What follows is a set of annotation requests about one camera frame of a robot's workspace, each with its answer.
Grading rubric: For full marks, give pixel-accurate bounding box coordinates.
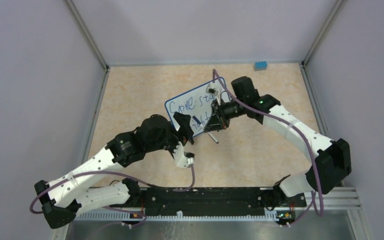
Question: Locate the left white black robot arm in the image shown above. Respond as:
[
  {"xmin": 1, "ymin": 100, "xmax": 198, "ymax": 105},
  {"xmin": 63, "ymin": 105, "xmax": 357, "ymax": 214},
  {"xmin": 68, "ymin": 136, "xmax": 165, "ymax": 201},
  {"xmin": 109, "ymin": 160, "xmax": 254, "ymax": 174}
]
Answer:
[{"xmin": 34, "ymin": 112, "xmax": 195, "ymax": 229}]

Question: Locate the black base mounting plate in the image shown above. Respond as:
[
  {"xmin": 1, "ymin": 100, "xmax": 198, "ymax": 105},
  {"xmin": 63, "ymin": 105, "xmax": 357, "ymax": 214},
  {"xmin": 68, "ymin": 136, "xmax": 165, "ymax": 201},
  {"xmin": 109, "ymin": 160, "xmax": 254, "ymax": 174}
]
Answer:
[{"xmin": 111, "ymin": 187, "xmax": 307, "ymax": 217}]

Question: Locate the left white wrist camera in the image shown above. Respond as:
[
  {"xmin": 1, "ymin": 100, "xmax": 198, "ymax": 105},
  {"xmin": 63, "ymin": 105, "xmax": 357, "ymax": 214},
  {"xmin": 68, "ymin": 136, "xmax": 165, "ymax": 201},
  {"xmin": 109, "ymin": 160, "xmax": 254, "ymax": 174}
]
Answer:
[{"xmin": 172, "ymin": 142, "xmax": 195, "ymax": 168}]

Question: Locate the dark blue marker cap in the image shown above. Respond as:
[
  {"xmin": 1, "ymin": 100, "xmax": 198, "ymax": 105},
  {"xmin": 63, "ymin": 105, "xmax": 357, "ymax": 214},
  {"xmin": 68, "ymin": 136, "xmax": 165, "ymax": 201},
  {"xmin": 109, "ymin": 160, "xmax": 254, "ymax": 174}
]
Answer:
[{"xmin": 192, "ymin": 116, "xmax": 202, "ymax": 125}]

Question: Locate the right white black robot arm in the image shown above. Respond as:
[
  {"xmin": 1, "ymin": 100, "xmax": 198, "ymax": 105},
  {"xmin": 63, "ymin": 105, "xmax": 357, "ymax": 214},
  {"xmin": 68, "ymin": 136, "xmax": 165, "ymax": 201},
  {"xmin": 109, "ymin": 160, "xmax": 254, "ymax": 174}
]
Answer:
[{"xmin": 204, "ymin": 76, "xmax": 352, "ymax": 206}]

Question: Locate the blue toy brick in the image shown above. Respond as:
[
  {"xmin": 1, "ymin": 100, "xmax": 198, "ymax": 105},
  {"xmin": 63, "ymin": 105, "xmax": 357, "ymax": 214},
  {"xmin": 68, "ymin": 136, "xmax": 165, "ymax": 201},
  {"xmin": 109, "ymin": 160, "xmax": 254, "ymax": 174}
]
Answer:
[{"xmin": 253, "ymin": 61, "xmax": 268, "ymax": 72}]

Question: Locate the blue framed whiteboard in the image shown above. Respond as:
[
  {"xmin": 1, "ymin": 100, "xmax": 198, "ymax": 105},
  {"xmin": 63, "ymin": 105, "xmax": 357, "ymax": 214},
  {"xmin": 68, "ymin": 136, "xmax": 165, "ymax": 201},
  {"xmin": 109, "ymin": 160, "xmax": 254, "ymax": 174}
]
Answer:
[{"xmin": 164, "ymin": 80, "xmax": 216, "ymax": 137}]

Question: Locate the white slotted cable duct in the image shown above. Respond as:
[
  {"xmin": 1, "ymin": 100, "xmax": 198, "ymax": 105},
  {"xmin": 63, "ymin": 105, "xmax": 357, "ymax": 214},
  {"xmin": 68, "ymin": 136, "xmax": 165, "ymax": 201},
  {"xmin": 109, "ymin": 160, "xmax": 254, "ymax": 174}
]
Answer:
[{"xmin": 75, "ymin": 209, "xmax": 279, "ymax": 222}]

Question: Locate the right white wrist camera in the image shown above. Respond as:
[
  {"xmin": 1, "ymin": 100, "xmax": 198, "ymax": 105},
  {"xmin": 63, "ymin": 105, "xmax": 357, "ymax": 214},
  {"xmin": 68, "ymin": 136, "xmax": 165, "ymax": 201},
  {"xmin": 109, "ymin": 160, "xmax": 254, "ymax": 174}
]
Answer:
[{"xmin": 205, "ymin": 82, "xmax": 221, "ymax": 99}]

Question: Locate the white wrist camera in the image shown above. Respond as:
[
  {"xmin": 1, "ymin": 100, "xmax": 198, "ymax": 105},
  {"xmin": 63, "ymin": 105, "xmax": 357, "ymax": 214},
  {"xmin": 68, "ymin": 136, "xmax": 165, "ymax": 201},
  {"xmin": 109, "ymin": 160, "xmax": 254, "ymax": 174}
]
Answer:
[
  {"xmin": 172, "ymin": 142, "xmax": 195, "ymax": 168},
  {"xmin": 205, "ymin": 82, "xmax": 221, "ymax": 99}
]

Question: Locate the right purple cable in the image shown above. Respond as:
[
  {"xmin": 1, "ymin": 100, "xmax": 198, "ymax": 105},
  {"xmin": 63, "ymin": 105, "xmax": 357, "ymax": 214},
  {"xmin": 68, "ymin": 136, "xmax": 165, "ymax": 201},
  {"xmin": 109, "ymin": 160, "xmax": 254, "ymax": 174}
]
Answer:
[{"xmin": 211, "ymin": 68, "xmax": 325, "ymax": 227}]

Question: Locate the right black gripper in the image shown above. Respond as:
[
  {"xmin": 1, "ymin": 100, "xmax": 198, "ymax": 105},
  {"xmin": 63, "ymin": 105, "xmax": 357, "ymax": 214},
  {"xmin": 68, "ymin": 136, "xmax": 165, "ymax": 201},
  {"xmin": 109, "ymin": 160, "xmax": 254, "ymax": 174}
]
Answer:
[{"xmin": 204, "ymin": 97, "xmax": 247, "ymax": 132}]

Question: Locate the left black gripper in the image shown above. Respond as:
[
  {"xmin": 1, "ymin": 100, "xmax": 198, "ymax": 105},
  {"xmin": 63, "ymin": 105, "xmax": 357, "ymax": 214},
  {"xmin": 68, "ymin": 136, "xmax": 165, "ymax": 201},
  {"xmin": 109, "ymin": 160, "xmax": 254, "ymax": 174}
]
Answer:
[{"xmin": 146, "ymin": 112, "xmax": 194, "ymax": 160}]

